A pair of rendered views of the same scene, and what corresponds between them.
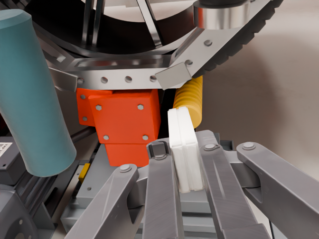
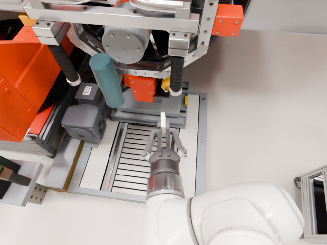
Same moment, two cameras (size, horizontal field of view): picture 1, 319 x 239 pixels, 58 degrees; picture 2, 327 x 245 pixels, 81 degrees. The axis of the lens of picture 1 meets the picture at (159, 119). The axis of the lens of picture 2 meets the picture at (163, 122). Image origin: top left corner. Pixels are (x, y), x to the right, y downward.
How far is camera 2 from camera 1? 0.45 m
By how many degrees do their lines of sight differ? 26
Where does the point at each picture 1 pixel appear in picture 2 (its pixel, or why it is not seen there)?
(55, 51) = not seen: hidden behind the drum
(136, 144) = (146, 94)
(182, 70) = (166, 73)
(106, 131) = (135, 89)
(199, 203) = (169, 113)
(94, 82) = (131, 73)
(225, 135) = (188, 73)
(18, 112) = (108, 90)
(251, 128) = (202, 70)
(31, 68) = (113, 77)
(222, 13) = (174, 94)
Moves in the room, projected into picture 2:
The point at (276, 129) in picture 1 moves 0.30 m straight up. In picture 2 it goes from (214, 71) to (223, 42)
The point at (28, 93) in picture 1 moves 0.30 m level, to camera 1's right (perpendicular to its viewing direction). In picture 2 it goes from (112, 85) to (185, 81)
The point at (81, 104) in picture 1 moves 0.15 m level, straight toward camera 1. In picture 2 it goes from (125, 78) to (134, 103)
